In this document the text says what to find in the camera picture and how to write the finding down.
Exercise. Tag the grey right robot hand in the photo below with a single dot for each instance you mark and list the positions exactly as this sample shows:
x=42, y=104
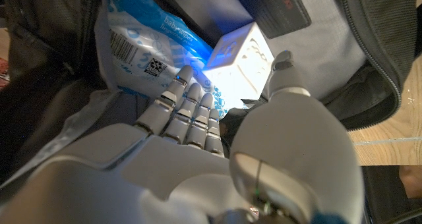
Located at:
x=158, y=171

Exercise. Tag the blue white baby wipes package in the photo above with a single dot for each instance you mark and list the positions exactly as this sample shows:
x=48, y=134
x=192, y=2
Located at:
x=145, y=43

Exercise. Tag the white packet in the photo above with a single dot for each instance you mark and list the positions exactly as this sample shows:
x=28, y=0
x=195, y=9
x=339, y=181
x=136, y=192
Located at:
x=240, y=62

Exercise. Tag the black backpack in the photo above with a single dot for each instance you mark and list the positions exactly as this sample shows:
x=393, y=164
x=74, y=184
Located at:
x=329, y=46

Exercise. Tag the person bare limb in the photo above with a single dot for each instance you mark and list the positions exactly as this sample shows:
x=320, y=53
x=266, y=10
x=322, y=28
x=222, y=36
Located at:
x=411, y=181

